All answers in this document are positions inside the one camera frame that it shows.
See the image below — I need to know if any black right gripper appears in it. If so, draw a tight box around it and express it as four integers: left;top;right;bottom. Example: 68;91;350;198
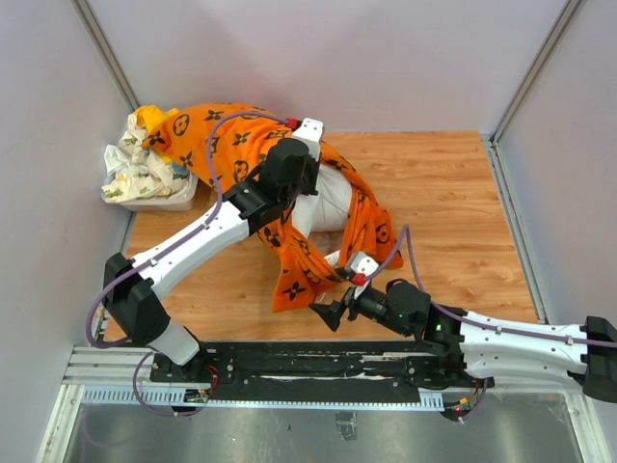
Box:
308;284;411;337

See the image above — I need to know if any white pillow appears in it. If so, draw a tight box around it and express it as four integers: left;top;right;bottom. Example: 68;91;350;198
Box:
291;165;353;236

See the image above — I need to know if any orange patterned plush pillowcase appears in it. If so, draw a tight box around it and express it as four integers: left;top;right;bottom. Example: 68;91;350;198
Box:
142;102;403;313

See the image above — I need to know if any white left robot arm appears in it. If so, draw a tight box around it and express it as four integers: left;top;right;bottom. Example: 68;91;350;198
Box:
102;135;321;382

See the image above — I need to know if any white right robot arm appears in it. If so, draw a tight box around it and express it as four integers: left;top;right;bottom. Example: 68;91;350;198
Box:
310;279;616;403

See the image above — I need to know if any white plastic basket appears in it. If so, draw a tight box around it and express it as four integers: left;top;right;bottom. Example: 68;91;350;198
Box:
100;172;198;212

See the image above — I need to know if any yellow cloth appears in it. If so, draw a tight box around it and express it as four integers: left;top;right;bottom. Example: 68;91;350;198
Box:
133;105;179;133

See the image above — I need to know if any white printed cloth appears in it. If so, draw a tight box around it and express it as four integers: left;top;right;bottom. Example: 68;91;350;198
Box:
101;114;190;204

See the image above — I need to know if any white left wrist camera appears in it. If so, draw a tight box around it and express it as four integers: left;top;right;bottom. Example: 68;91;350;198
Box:
292;118;325;146

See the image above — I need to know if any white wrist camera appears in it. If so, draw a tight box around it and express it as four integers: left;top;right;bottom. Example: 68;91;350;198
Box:
343;252;380;286
292;118;325;146

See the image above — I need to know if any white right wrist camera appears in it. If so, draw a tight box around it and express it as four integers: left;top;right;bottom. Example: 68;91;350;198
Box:
343;252;380;286

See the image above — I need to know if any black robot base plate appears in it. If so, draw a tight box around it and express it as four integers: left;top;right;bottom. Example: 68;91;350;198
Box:
149;340;495;392

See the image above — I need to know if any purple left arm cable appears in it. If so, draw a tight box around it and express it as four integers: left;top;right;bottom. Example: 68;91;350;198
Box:
86;111;298;419

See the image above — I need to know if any grey slotted cable duct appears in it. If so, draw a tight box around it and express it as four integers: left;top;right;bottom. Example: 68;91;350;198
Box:
81;383;445;412

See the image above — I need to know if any left aluminium frame post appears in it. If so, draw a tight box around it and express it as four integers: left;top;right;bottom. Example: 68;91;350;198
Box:
70;0;158;144

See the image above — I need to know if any aluminium frame post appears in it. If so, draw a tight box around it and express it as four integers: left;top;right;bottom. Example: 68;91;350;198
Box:
70;0;158;144
489;0;586;145

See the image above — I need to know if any right aluminium frame post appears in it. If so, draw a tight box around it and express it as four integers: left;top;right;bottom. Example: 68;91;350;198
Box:
489;0;586;145

